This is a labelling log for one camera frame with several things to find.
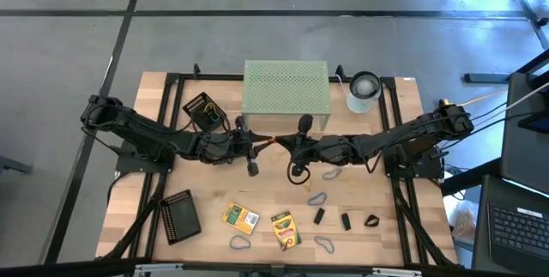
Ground bag of rubber bands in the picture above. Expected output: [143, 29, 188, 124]
[450, 208, 477, 240]

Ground green perforated metal shelf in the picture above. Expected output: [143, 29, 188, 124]
[241, 59, 333, 132]

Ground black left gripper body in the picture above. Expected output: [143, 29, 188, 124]
[201, 116, 258, 163]

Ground long black plastic basket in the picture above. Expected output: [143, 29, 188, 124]
[159, 189, 202, 246]

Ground yellow Crayola crayon box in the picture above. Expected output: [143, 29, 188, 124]
[270, 210, 303, 251]
[221, 202, 262, 236]

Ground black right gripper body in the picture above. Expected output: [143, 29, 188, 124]
[293, 134, 344, 166]

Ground black power cable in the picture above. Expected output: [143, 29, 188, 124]
[471, 111, 535, 135]
[469, 101, 510, 122]

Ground grey-blue rubber band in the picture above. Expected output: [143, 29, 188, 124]
[306, 191, 329, 207]
[228, 234, 252, 250]
[321, 167, 343, 182]
[313, 235, 335, 255]

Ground black desk beam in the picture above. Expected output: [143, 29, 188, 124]
[440, 158, 503, 196]

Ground black right gripper cable loop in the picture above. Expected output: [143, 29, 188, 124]
[286, 160, 313, 186]

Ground grey furniture foot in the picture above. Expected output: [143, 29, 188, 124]
[0, 155, 34, 174]

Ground black crossbar with silver brackets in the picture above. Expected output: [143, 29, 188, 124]
[0, 257, 549, 277]

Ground yellow power plug and cord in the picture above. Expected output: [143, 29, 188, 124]
[441, 90, 510, 109]

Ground black floor stand foot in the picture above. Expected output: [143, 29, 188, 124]
[463, 72, 512, 84]

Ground black aluminium table frame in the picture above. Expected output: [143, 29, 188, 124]
[96, 63, 464, 268]

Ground black laptop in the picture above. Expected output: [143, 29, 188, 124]
[471, 173, 549, 276]

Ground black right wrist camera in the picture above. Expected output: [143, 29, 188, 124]
[297, 113, 315, 137]

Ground white fan cable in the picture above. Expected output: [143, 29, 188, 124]
[334, 73, 349, 97]

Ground dark tablet screen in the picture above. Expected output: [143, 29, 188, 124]
[517, 109, 549, 135]

